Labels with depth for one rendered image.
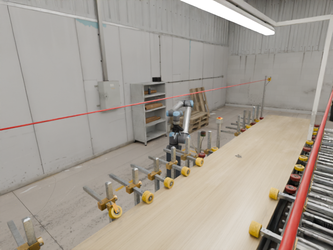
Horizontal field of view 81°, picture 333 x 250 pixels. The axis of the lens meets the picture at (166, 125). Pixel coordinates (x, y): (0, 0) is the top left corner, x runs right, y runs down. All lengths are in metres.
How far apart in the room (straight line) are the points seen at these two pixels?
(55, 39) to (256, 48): 8.08
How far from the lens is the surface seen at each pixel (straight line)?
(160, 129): 5.74
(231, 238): 1.39
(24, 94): 3.89
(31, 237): 1.42
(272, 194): 1.76
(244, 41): 10.21
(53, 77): 4.04
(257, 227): 1.39
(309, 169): 0.32
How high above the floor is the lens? 1.88
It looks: 16 degrees down
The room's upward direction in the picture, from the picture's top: 1 degrees counter-clockwise
